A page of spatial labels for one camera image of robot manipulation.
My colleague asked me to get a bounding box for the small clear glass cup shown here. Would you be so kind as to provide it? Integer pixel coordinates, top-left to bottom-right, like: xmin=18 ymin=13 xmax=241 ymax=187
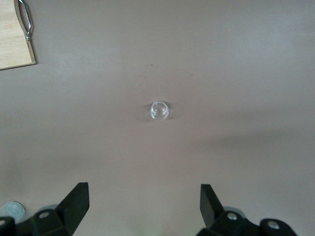
xmin=149 ymin=100 xmax=170 ymax=121

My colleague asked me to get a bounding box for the green sleeved glass bottle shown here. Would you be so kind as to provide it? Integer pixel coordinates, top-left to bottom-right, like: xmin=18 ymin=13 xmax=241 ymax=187
xmin=0 ymin=201 xmax=26 ymax=222

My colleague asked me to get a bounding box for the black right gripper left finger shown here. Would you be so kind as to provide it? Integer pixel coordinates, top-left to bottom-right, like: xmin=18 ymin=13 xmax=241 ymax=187
xmin=31 ymin=182 xmax=90 ymax=236

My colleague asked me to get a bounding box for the wooden cutting board with handle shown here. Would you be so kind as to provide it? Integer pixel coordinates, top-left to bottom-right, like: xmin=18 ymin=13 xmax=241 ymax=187
xmin=0 ymin=0 xmax=37 ymax=71

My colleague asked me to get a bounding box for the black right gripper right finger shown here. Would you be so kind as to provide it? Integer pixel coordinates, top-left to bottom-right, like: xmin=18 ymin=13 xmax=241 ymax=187
xmin=196 ymin=183 xmax=259 ymax=236

